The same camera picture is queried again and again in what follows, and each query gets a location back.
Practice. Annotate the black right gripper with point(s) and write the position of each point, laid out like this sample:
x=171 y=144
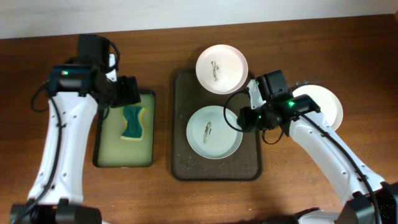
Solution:
x=249 y=116

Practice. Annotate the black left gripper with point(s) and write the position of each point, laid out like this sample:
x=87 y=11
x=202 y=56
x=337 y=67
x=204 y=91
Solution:
x=129 y=91

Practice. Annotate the yellow green sponge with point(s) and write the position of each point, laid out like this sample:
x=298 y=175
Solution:
x=133 y=116

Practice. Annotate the cream white plate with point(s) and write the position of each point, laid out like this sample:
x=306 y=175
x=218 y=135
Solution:
x=328 y=102

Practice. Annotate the pale green plate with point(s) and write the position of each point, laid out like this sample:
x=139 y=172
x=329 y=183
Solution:
x=212 y=132

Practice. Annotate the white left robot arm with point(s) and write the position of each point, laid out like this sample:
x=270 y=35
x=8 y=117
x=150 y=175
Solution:
x=75 y=93

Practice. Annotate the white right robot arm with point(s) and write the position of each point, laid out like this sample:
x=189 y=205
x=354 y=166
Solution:
x=365 y=195

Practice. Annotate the dark brown serving tray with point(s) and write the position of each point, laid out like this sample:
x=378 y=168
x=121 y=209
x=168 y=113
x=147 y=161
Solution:
x=245 y=164

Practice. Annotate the green soapy water tray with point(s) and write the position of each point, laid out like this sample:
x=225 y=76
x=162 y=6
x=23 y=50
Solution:
x=114 y=150

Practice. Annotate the pink dirty plate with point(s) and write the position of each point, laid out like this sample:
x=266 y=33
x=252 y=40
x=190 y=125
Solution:
x=221 y=69

